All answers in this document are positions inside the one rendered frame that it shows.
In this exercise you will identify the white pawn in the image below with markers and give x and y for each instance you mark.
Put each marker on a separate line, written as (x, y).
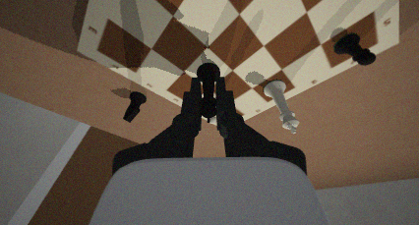
(212, 120)

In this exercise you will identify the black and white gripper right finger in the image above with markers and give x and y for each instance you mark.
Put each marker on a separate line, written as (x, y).
(240, 140)

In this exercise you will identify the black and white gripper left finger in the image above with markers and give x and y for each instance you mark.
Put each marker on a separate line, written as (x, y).
(177, 141)

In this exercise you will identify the brown and cream chessboard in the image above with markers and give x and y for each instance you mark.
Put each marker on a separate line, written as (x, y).
(160, 44)

